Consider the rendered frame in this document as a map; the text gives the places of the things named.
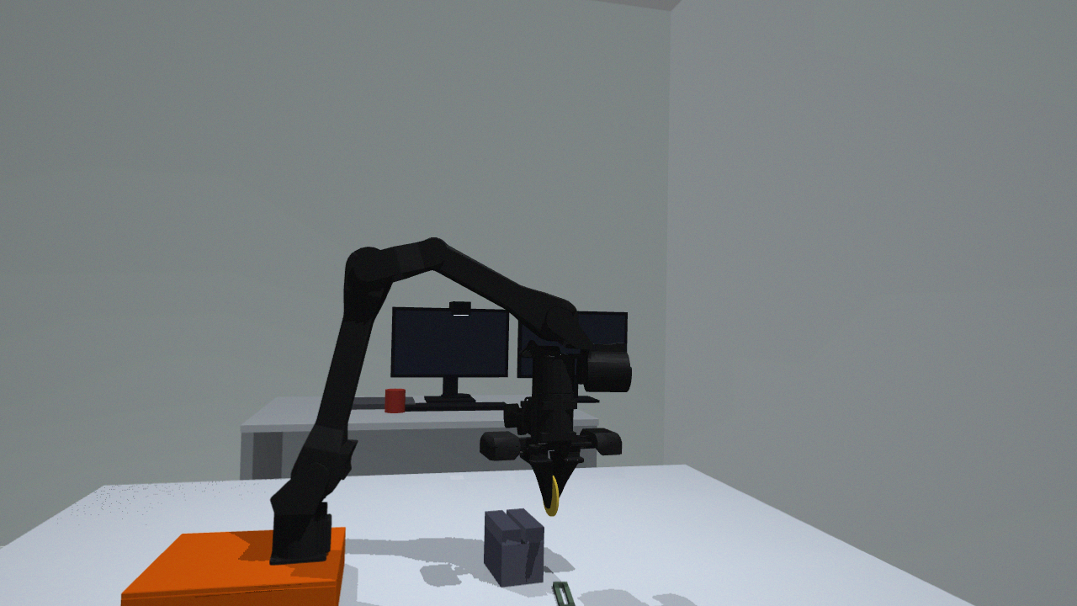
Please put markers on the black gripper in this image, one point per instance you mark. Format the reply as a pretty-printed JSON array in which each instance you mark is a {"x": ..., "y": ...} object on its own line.
[{"x": 552, "y": 424}]

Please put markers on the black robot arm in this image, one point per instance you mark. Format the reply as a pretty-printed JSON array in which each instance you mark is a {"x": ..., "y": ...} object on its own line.
[{"x": 302, "y": 528}]

